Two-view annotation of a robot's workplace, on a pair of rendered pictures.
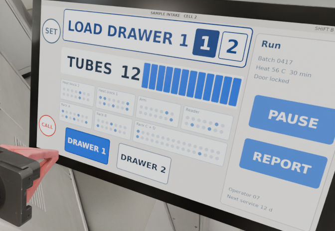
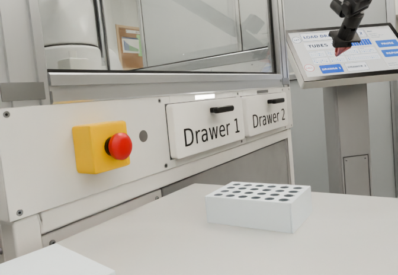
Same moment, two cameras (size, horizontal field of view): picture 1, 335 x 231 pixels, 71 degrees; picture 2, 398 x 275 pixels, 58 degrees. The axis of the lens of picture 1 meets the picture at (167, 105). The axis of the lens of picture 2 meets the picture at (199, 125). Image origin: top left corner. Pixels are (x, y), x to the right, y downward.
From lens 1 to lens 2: 1.63 m
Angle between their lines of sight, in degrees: 53
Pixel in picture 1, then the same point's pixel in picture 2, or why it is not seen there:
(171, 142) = (362, 57)
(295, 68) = (378, 34)
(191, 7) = not seen: hidden behind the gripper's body
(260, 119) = (380, 45)
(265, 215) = not seen: outside the picture
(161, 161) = (362, 63)
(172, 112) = (356, 50)
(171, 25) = not seen: hidden behind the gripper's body
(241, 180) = (388, 60)
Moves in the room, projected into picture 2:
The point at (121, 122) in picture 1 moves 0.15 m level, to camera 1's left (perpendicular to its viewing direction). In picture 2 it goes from (340, 57) to (318, 57)
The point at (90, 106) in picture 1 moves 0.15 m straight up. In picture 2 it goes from (326, 56) to (323, 20)
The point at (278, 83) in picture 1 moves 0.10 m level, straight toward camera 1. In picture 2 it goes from (378, 37) to (389, 33)
